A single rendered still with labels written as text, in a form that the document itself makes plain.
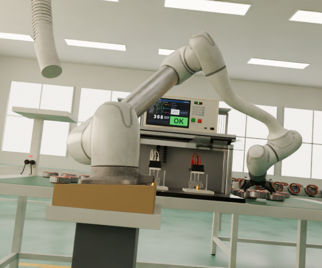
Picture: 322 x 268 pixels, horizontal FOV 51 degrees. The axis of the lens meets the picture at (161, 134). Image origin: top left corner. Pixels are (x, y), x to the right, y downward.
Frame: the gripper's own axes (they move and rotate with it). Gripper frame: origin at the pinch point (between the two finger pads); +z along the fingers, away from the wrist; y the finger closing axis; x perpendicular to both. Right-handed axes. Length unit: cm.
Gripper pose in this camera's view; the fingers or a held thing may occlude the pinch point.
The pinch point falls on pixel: (257, 193)
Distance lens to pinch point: 193.6
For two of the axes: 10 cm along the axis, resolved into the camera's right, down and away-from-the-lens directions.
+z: 2.3, 6.1, 7.6
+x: 2.4, -7.9, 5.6
